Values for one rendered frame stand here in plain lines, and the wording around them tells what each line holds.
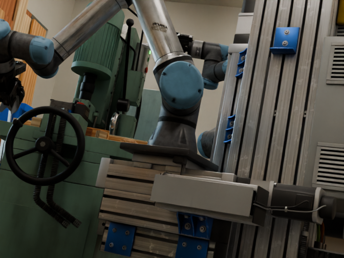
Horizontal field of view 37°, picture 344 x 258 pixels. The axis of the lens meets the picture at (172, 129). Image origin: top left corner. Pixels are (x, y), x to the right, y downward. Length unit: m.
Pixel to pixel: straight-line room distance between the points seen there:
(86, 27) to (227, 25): 3.21
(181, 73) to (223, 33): 3.37
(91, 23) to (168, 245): 0.71
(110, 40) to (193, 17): 2.63
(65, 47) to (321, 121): 0.78
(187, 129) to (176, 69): 0.21
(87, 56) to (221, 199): 1.16
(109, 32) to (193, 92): 0.97
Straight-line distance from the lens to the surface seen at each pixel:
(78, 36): 1.62
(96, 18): 1.63
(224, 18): 4.78
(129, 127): 2.33
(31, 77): 4.33
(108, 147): 2.00
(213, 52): 2.12
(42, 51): 1.48
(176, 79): 1.36
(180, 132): 1.48
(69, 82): 4.92
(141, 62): 2.54
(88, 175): 2.00
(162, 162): 1.45
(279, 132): 1.55
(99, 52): 2.22
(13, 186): 2.09
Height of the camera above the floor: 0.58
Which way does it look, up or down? 12 degrees up
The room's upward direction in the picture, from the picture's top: 11 degrees clockwise
